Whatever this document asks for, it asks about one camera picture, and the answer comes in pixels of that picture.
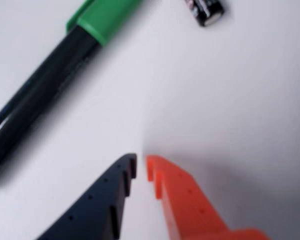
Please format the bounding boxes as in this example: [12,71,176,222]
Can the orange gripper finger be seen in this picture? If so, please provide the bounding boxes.
[145,154,270,240]

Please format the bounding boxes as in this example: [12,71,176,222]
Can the navy gripper finger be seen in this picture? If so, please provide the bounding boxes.
[36,153,138,240]

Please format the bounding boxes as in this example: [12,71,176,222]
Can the black cylindrical battery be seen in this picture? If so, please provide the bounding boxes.
[183,0,226,28]

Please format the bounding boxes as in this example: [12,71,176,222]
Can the green capped black marker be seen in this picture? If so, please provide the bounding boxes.
[0,0,145,179]

